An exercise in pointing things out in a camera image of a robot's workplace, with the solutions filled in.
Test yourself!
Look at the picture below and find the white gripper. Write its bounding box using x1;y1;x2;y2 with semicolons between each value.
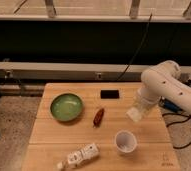
135;87;160;118

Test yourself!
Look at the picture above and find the white sponge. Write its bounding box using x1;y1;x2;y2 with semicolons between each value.
126;107;142;122

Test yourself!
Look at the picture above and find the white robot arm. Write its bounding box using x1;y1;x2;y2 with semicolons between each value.
127;60;191;122

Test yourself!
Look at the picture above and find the white ceramic cup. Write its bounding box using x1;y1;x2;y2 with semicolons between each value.
114;130;137;155

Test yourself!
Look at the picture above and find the blue object on floor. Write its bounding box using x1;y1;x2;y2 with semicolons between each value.
160;99;182;113

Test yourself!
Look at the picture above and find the black rectangular block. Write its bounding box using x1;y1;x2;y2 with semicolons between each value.
100;90;119;99

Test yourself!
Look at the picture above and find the red chili pepper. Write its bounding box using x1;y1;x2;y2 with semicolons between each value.
93;108;104;127

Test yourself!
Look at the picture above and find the green bowl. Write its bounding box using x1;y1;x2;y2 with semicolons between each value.
50;93;83;122

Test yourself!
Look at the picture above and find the black floor cable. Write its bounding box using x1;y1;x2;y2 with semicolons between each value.
161;112;191;150

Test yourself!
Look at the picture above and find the black hanging cable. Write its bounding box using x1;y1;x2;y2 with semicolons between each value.
116;13;153;82

